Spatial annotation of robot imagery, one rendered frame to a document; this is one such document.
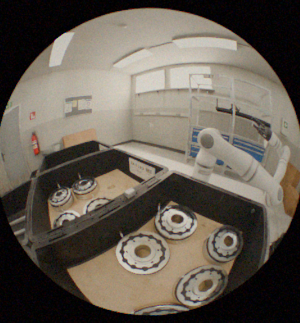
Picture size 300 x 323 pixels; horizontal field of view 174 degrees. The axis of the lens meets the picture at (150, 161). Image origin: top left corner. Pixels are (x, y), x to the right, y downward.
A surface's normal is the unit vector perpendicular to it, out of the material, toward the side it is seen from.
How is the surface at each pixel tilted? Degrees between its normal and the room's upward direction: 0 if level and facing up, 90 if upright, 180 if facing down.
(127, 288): 0
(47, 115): 90
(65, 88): 90
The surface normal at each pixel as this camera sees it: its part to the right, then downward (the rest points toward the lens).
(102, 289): 0.00, -0.91
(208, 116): -0.62, 0.33
